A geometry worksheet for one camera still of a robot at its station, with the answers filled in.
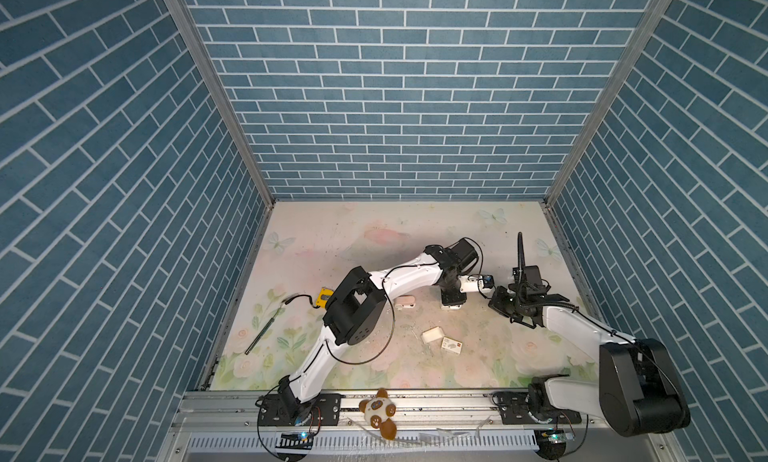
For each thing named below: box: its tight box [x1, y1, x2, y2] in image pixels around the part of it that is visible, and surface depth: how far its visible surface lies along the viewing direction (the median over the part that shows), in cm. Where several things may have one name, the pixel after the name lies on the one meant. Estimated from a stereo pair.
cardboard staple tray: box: [420, 326, 446, 343], surface depth 88 cm
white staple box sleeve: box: [441, 336, 463, 354], surface depth 85 cm
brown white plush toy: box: [359, 388, 397, 440], surface depth 72 cm
